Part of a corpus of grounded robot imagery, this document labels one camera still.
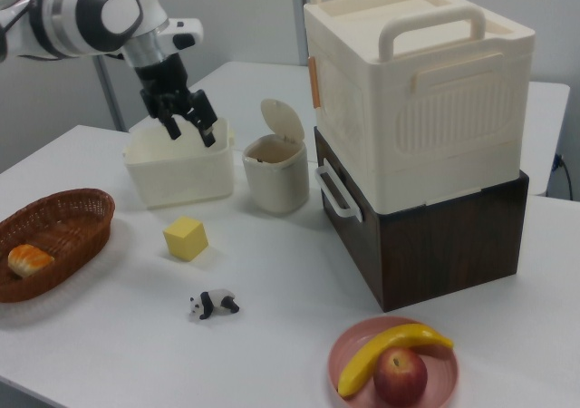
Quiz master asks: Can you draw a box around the orange latch strap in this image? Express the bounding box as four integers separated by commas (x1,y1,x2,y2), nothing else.
307,54,323,111

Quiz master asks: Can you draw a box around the pink plate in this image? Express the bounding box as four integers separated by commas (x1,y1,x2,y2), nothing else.
327,315,460,408

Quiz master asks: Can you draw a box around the white plastic bin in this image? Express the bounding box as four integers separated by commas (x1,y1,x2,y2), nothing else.
121,118,237,209

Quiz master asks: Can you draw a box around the cream storage box with handles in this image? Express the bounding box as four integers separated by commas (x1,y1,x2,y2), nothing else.
302,0,537,215

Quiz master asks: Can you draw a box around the yellow foam cube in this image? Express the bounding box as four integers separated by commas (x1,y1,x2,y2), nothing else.
162,215,210,261

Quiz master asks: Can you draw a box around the brown wicker basket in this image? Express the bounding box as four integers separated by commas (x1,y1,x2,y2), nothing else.
0,188,116,305

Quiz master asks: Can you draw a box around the yellow banana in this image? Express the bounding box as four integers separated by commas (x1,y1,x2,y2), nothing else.
336,322,455,399

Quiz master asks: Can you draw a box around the cream trash can with lid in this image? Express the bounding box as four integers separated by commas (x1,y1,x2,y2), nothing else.
240,98,311,215

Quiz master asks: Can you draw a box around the orange glazed bread loaf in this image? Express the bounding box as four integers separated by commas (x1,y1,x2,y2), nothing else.
7,243,56,278

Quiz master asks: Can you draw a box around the white drawer handle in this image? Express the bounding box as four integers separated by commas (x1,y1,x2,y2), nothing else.
314,163,365,224

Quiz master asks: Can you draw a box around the black cable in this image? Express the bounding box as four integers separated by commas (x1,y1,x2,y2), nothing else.
553,152,573,197

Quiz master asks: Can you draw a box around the panda toy figure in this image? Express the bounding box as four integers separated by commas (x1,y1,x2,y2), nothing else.
188,287,241,323

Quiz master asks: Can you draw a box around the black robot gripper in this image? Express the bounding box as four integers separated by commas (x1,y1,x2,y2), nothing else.
134,55,218,149

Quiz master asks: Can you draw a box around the red apple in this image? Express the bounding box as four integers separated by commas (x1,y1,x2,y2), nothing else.
372,346,429,406

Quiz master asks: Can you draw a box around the dark wood drawer box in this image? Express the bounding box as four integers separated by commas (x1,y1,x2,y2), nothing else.
313,126,531,314

